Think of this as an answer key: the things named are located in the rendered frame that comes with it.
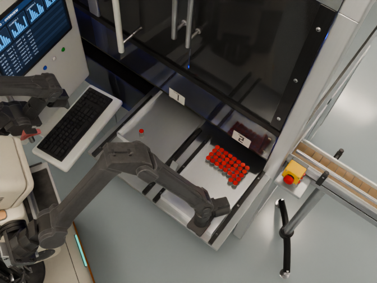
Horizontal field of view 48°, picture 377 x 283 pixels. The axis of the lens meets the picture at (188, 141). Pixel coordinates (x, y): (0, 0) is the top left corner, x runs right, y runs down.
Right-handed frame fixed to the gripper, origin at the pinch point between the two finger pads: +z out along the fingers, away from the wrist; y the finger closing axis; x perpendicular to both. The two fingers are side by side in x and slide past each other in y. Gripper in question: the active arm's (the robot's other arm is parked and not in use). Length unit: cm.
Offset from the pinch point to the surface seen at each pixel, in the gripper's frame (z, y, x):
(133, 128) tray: 2, 20, 52
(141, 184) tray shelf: 2.1, 0.9, 30.8
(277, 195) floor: 90, 78, -14
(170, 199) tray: 2.0, 3.2, 17.2
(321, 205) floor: 91, 89, -40
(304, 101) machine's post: -54, 38, -9
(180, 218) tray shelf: 2.3, -0.9, 8.8
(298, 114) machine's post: -46, 38, -9
